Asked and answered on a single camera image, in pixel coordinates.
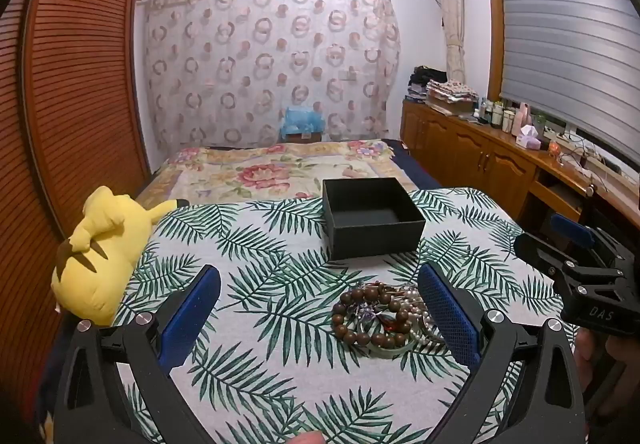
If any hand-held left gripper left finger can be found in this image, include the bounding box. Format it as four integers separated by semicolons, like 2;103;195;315
52;265;222;444

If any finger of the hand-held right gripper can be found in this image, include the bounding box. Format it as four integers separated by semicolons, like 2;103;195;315
550;213;601;251
514;231;626;286

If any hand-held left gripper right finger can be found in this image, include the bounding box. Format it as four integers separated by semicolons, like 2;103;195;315
417;263;586;444

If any white pearl bracelet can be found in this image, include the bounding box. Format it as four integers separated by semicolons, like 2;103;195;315
395;287;436;340

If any pale green jade bangle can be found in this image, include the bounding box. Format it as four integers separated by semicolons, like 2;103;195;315
350;319;418;355

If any brown wooden bead bracelet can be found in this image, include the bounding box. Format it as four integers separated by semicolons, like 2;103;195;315
331;285;413;349

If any black jewelry box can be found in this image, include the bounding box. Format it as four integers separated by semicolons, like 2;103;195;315
321;177;427;261

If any pink tissue box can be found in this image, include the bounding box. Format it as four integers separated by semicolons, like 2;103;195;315
515;124;543;150

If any yellow plush toy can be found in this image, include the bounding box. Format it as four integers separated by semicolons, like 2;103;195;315
52;185;190;327

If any green leaf print cloth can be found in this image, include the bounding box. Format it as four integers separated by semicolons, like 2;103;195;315
112;187;581;444

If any wooden cabinet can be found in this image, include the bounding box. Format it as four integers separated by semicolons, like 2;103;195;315
400;98;640;225

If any row of cosmetic bottles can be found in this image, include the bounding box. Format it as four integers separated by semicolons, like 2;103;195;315
472;97;536;135

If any navy bed sheet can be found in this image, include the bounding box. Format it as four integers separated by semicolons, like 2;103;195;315
380;138;446;190

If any stack of folded clothes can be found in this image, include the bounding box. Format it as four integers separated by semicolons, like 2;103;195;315
407;66;481;117

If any grey window blind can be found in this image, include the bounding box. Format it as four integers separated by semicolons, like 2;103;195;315
497;0;640;147

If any blue plush toy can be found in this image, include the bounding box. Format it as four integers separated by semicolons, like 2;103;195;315
280;105;326;136

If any beige tied curtain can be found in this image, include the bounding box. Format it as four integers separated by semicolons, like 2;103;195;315
432;0;468;88

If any wooden louvered wardrobe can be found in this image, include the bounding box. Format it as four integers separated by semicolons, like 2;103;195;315
0;0;151;425

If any wooden window frame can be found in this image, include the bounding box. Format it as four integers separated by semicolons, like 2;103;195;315
457;0;640;98

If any sheer ring pattern curtain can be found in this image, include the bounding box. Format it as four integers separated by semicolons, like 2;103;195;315
137;0;402;160

